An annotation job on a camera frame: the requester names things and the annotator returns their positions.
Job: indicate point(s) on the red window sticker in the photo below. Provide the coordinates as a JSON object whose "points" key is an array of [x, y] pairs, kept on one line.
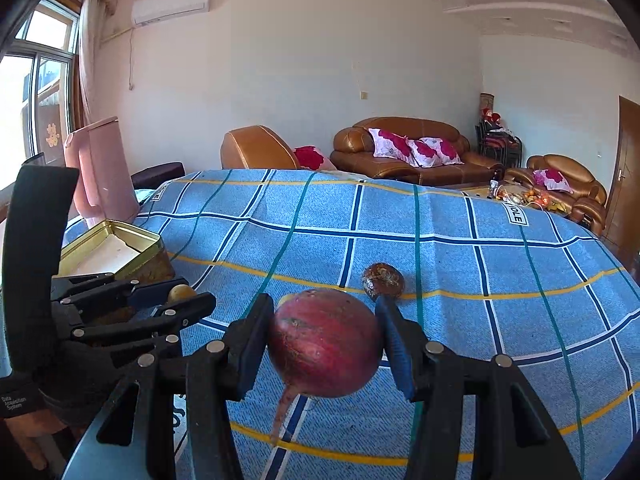
{"points": [[51, 134]]}

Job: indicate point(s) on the brown leather armchair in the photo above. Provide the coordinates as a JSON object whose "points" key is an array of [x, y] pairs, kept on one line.
{"points": [[257, 147], [585, 195]]}

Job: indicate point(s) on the red round radish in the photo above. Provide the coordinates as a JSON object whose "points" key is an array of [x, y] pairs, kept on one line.
{"points": [[325, 345]]}

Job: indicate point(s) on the gold tin box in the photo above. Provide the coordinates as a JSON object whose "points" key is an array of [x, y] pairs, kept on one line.
{"points": [[145, 252]]}

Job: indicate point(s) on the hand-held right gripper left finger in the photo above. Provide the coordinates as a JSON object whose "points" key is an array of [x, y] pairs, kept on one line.
{"points": [[247, 360]]}

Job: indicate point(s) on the small yellow fruit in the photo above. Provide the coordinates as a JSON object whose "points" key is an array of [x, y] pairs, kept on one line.
{"points": [[181, 292]]}

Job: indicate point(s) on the dark brown fruit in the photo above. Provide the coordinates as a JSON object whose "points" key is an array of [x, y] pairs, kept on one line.
{"points": [[382, 280]]}

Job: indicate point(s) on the window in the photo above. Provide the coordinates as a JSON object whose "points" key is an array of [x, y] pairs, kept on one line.
{"points": [[45, 85]]}

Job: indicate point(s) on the dark stool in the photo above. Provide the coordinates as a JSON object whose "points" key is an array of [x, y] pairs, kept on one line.
{"points": [[157, 175]]}

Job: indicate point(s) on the pink curtain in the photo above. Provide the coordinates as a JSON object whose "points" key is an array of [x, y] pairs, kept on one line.
{"points": [[92, 50]]}

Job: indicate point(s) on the brown woven vase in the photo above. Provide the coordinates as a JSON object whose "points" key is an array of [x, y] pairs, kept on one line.
{"points": [[487, 102]]}

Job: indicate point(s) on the blue checkered tablecloth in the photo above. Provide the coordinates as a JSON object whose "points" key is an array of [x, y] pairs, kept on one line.
{"points": [[500, 300]]}

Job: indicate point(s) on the pink kettle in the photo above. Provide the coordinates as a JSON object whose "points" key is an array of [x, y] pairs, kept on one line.
{"points": [[100, 175]]}

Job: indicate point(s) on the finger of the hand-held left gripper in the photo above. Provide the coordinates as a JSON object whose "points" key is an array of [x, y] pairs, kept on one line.
{"points": [[150, 292], [192, 310]]}

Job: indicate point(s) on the glass coffee table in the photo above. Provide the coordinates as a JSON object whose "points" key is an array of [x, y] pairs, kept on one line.
{"points": [[520, 195]]}

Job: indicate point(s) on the brown leather sofa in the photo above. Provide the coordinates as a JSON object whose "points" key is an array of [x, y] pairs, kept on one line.
{"points": [[350, 147]]}

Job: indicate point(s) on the red floral pillow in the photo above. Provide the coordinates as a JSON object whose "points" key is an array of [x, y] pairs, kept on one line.
{"points": [[312, 157]]}

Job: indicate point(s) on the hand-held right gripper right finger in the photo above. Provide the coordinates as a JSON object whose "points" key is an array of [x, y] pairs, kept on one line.
{"points": [[400, 360]]}

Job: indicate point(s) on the brown wooden door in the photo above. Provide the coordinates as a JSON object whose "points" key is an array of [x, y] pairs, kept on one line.
{"points": [[627, 170]]}

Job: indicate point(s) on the stack of dark chairs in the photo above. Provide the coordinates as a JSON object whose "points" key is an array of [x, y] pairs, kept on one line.
{"points": [[500, 142]]}

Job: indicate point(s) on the white air conditioner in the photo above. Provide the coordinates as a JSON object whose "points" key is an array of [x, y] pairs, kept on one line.
{"points": [[170, 5]]}

